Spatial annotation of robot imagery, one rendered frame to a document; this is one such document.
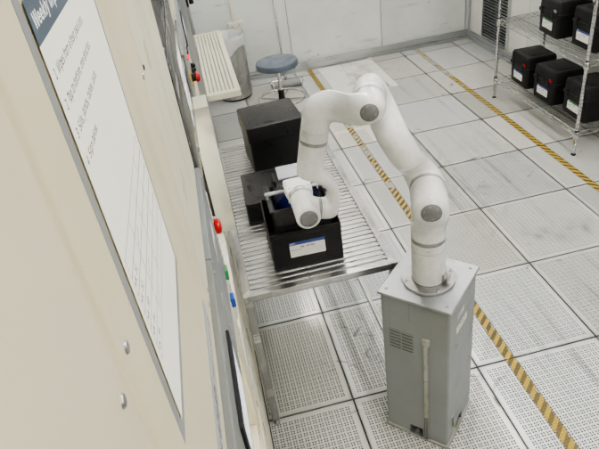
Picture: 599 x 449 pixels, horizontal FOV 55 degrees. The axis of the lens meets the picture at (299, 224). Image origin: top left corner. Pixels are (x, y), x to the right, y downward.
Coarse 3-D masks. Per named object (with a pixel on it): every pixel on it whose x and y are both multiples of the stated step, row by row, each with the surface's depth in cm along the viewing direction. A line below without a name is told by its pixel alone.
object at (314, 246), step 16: (272, 224) 244; (336, 224) 217; (272, 240) 215; (288, 240) 217; (304, 240) 218; (320, 240) 219; (336, 240) 221; (272, 256) 224; (288, 256) 221; (304, 256) 222; (320, 256) 223; (336, 256) 225
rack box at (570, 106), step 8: (568, 80) 417; (576, 80) 411; (592, 80) 407; (568, 88) 417; (576, 88) 409; (592, 88) 397; (568, 96) 421; (576, 96) 409; (584, 96) 401; (592, 96) 399; (568, 104) 422; (576, 104) 412; (584, 104) 403; (592, 104) 403; (568, 112) 426; (576, 112) 414; (584, 112) 406; (592, 112) 407; (584, 120) 410; (592, 120) 411
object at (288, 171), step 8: (280, 168) 219; (288, 168) 218; (296, 168) 217; (280, 176) 214; (288, 176) 213; (296, 176) 216; (312, 184) 221; (272, 192) 220; (280, 192) 220; (320, 192) 230; (272, 200) 230; (272, 208) 214; (288, 208) 213; (272, 216) 229; (280, 216) 214; (288, 216) 215; (280, 224) 216; (288, 224) 217; (296, 224) 218; (320, 224) 219; (280, 232) 218; (288, 232) 219
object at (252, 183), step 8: (272, 168) 273; (248, 176) 269; (256, 176) 268; (264, 176) 267; (272, 176) 260; (248, 184) 263; (256, 184) 262; (264, 184) 261; (272, 184) 260; (248, 192) 257; (256, 192) 256; (264, 192) 255; (248, 200) 251; (256, 200) 250; (248, 208) 250; (256, 208) 250; (248, 216) 258; (256, 216) 252
